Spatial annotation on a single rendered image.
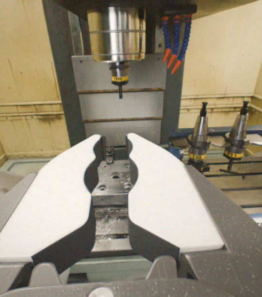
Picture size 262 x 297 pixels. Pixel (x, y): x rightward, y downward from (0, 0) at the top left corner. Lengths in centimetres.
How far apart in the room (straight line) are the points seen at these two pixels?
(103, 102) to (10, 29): 79
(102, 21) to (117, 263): 69
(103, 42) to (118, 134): 71
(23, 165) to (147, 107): 119
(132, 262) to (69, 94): 88
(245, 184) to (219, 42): 99
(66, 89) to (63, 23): 31
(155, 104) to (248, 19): 87
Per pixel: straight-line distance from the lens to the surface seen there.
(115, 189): 74
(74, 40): 110
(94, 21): 60
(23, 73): 163
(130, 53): 58
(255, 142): 64
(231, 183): 100
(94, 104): 113
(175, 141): 58
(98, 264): 72
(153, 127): 119
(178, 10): 61
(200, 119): 55
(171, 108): 121
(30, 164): 186
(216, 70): 163
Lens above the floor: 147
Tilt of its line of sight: 29 degrees down
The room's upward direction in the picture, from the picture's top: 2 degrees counter-clockwise
